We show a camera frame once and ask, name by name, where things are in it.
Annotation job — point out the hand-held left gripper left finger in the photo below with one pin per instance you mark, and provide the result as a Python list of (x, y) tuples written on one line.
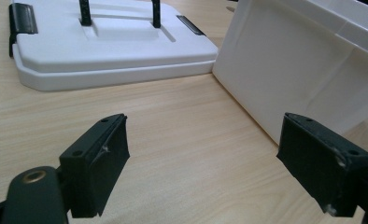
[(95, 174)]

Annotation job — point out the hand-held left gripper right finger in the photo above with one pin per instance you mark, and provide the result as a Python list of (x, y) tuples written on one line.
[(319, 161)]

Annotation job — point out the white plastic storage box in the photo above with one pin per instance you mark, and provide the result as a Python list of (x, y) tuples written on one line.
[(281, 62)]

